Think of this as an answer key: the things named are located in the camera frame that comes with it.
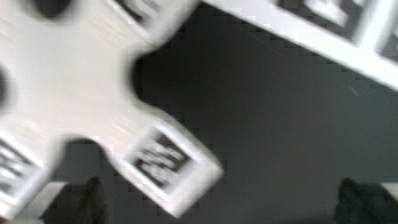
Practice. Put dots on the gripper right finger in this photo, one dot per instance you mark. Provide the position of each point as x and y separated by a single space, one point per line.
367 203

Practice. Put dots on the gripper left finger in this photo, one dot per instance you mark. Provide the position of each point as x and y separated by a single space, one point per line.
70 204

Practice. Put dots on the white cross-shaped table base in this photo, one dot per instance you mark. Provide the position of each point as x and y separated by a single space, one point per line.
66 63

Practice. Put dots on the white marker sheet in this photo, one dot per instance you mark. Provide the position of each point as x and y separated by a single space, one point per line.
344 28

